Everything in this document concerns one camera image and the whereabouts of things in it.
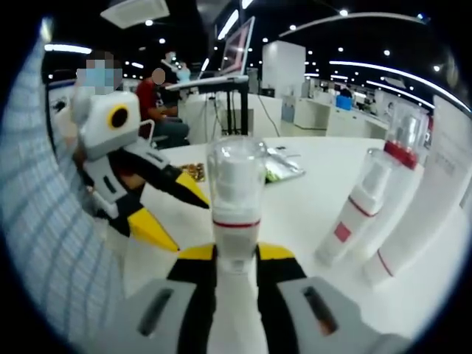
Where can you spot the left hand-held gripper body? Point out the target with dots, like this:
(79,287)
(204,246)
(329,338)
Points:
(107,125)

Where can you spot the ceiling air vent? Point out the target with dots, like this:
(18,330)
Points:
(134,13)

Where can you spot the white skincare bottle red collar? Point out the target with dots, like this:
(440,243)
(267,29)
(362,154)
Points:
(402,155)

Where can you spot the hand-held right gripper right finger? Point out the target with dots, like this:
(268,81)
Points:
(313,317)

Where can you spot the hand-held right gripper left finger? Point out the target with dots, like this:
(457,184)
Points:
(158,317)

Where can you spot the green snack packet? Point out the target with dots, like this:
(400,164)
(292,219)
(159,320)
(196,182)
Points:
(282,166)

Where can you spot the white skincare tube red line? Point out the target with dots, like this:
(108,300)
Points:
(416,228)

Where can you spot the black laptop stand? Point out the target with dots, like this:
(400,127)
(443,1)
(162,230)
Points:
(244,110)

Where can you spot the open laptop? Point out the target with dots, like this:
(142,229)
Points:
(237,48)

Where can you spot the gold wrapped candies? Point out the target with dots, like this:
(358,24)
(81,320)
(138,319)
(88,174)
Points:
(193,170)

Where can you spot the long white counter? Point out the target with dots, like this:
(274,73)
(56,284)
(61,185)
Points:
(350,121)

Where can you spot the blue white checked partition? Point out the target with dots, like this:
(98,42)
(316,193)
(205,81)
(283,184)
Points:
(44,239)

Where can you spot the white skincare bottle red square label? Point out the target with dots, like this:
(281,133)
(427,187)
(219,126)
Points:
(350,225)
(236,236)

